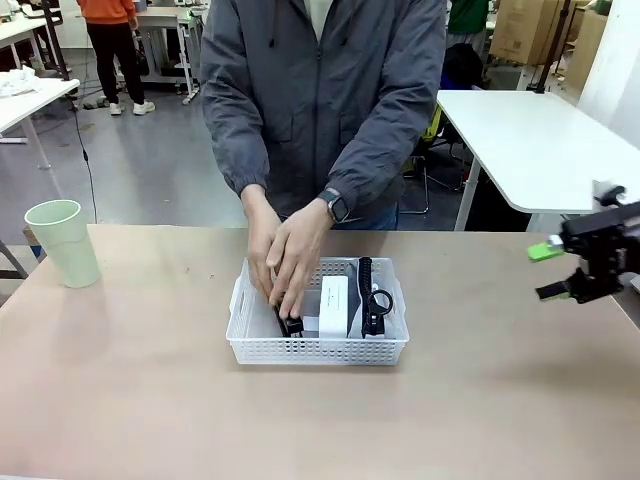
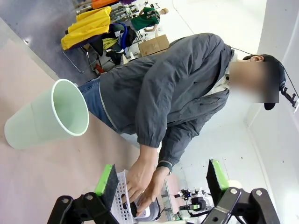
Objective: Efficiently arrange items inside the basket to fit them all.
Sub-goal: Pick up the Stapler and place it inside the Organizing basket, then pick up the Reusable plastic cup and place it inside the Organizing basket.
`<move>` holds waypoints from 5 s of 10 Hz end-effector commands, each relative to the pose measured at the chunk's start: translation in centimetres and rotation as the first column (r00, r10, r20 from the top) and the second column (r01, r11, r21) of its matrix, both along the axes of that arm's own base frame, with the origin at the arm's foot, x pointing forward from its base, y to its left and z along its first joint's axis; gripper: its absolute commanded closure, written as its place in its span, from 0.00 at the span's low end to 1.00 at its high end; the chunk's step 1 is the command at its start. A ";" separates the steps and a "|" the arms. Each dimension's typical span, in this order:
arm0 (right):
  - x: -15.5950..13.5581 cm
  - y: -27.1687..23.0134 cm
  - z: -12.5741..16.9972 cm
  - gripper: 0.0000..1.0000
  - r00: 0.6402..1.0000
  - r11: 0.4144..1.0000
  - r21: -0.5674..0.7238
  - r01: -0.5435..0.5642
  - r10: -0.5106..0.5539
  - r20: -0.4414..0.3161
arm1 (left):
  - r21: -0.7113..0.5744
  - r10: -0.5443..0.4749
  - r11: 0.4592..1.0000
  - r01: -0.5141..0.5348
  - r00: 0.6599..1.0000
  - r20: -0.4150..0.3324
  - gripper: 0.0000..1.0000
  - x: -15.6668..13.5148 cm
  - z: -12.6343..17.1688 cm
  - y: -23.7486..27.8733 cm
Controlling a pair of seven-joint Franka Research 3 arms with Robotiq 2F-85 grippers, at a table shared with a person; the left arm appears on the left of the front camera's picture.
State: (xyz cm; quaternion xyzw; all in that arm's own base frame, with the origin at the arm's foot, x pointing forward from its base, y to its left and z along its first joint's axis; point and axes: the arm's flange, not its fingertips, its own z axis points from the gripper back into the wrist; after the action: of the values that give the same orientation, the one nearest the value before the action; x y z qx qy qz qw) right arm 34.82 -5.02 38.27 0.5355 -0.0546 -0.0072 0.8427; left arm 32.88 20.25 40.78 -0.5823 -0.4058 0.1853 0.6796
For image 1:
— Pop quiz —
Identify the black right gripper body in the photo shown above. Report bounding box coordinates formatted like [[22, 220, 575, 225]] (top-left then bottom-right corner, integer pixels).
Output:
[[559, 199, 640, 305]]

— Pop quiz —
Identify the white digital alarm clock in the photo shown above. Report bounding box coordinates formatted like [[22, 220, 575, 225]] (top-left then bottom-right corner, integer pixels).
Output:
[[318, 274, 353, 339]]

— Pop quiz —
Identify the black stapler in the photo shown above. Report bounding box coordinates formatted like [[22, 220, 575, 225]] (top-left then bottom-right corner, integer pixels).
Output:
[[272, 294, 306, 337]]

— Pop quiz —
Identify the person's right forearm grey sleeve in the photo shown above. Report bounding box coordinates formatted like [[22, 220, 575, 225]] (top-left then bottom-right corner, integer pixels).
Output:
[[209, 112, 272, 201]]

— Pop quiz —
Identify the person's left forearm grey sleeve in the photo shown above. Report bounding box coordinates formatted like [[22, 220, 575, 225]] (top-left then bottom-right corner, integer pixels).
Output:
[[324, 84, 439, 216]]

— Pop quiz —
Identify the white perforated plastic basket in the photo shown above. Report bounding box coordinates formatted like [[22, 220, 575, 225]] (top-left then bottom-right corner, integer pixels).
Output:
[[224, 257, 411, 367]]

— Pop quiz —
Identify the person's left hand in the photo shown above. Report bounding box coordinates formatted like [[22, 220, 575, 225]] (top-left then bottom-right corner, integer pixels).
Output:
[[266, 198, 332, 320]]

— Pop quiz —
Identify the person's right hand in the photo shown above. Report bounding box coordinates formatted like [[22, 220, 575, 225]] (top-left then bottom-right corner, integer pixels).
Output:
[[241, 183, 284, 301]]

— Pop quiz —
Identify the large white table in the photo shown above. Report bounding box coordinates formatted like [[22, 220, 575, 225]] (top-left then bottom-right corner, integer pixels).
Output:
[[436, 89, 640, 231]]

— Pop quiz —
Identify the chair with green backrest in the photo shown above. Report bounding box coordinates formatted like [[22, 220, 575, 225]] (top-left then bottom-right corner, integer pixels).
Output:
[[399, 104, 474, 216]]

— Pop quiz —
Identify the black stand pole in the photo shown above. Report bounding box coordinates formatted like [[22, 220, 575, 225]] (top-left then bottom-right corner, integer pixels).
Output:
[[529, 0, 571, 96]]

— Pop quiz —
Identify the grey pouch with white lettering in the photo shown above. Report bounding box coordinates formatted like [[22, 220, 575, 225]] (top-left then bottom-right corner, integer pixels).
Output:
[[348, 267, 371, 339]]

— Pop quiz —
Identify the black backpack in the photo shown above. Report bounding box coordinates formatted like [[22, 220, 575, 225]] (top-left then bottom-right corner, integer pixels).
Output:
[[442, 43, 486, 91]]

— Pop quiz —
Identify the narrow cardboard box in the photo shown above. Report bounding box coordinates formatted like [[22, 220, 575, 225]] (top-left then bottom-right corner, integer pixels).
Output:
[[564, 7, 609, 91]]

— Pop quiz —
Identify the dark smartwatch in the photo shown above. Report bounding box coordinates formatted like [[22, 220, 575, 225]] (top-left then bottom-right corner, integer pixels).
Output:
[[319, 188, 351, 224]]

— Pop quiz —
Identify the large cardboard box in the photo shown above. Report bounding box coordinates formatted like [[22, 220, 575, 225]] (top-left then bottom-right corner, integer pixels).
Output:
[[489, 0, 571, 66]]

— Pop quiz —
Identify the person in green top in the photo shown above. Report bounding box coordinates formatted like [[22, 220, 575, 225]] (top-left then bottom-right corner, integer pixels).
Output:
[[446, 0, 494, 51]]

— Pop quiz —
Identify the person in grey jacket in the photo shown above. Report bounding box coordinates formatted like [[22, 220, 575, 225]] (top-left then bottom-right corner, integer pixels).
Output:
[[198, 0, 448, 231]]

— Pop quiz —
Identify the white desk with metal legs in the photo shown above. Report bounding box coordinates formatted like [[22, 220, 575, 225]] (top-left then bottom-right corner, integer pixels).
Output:
[[134, 7, 211, 104]]

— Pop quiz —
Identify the person in orange top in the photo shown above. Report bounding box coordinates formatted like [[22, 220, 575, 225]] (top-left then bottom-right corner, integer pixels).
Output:
[[77, 0, 156, 116]]

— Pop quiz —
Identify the pale green plastic cup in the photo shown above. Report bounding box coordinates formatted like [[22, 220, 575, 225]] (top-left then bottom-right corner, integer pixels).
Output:
[[24, 199, 101, 290]]

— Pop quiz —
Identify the white table with cloth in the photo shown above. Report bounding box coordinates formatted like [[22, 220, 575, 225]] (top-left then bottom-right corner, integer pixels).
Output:
[[0, 77, 81, 171]]

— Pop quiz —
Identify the white crumpled cloth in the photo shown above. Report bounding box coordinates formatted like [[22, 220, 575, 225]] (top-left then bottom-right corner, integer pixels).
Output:
[[0, 68, 44, 99]]

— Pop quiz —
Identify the black clamp with ring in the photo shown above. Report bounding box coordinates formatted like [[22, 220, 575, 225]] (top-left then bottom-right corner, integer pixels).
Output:
[[357, 256, 394, 340]]

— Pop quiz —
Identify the black hanging cable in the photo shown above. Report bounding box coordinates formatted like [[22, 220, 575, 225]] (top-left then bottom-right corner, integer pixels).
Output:
[[69, 94, 99, 224]]

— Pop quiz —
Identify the white desk with black frame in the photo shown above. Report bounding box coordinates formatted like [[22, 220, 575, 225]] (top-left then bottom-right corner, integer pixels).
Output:
[[0, 17, 64, 76]]

